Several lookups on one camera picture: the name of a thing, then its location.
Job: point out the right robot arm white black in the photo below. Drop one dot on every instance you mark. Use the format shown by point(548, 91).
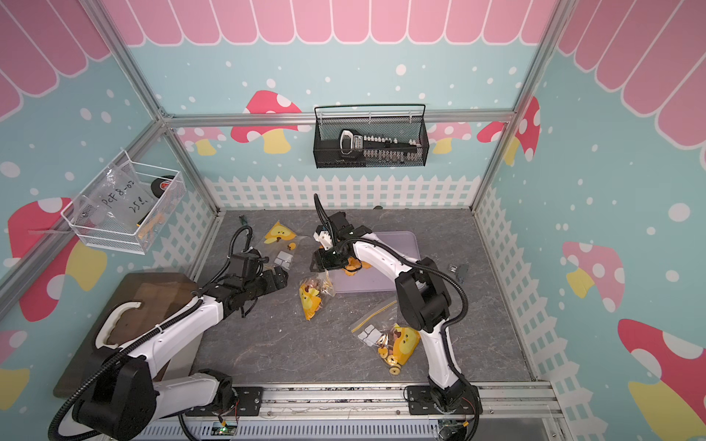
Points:
point(429, 300)

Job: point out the ziploc bag of mixed cookies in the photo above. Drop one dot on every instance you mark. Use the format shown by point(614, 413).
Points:
point(315, 292)

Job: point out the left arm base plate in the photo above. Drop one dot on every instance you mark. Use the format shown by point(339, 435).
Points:
point(242, 401)

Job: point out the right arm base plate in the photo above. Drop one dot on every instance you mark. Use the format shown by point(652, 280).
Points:
point(431, 400)

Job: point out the ziploc bag of orange cookies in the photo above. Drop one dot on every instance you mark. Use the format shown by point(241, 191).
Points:
point(275, 245)

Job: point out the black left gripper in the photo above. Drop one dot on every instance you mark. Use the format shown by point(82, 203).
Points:
point(271, 285)

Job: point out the white wire wall basket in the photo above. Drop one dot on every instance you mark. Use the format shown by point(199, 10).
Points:
point(117, 211)

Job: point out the pile of orange cookies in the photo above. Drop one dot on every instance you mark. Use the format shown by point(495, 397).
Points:
point(354, 266)

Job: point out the black wire wall basket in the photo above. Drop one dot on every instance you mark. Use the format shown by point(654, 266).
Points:
point(402, 121)

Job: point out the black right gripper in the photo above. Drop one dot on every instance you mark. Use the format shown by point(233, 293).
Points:
point(320, 263)

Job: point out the socket set in basket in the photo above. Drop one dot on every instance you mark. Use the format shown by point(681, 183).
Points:
point(355, 150)

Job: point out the black tape roll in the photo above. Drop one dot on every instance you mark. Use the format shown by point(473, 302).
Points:
point(164, 184)

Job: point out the lavender plastic tray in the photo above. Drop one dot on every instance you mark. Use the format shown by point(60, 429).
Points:
point(380, 268)

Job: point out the aluminium front rail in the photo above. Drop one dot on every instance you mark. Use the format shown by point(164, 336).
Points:
point(375, 411)

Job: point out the ziploc bag near right arm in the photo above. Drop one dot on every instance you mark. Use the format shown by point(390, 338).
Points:
point(384, 329)

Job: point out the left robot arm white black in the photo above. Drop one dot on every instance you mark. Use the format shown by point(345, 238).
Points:
point(120, 396)

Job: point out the brown wooden case white handle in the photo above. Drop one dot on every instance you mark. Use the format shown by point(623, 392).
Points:
point(141, 301)

